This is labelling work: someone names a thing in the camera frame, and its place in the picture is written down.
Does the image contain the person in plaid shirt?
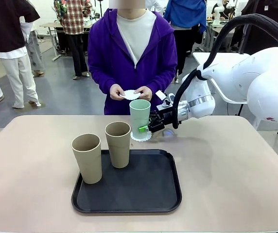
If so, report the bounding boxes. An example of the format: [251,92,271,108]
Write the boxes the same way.
[53,0,92,80]

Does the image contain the person in purple hoodie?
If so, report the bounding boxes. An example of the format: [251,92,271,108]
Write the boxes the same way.
[87,0,178,116]

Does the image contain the person in grey trousers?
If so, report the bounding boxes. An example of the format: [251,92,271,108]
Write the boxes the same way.
[19,14,45,78]

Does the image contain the person's left hand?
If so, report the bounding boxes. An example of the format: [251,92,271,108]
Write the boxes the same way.
[133,86,153,101]

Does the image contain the black plastic tray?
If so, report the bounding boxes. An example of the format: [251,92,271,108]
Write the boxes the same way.
[71,149,182,214]

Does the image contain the person black top white trousers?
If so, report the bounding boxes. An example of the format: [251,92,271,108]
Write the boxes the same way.
[0,0,42,109]

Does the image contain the grey background desk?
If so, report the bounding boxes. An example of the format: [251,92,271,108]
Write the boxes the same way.
[202,20,237,53]
[39,21,64,61]

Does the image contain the black coat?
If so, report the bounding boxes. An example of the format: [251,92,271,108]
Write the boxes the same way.
[241,0,278,55]

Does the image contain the person in blue jacket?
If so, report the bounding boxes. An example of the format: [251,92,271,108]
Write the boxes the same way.
[163,0,207,83]

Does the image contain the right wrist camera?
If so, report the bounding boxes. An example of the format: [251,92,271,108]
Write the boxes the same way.
[155,91,176,109]

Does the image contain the light green cup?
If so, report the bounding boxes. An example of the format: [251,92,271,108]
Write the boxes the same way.
[129,99,152,138]

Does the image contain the person's right forearm purple sleeve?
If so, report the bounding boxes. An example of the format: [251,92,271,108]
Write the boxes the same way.
[90,67,117,98]

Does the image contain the tan cup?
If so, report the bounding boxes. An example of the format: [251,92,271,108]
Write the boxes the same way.
[104,121,132,169]
[71,133,103,185]

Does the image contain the person's left forearm purple sleeve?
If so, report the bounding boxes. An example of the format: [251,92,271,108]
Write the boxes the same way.
[147,65,177,99]

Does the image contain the white scalloped coaster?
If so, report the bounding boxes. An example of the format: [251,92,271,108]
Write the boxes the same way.
[119,89,141,100]
[130,131,153,142]

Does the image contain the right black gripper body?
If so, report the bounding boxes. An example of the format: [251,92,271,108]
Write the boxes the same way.
[148,109,178,133]

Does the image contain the person's right hand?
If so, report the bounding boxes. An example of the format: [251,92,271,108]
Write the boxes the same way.
[109,83,127,100]

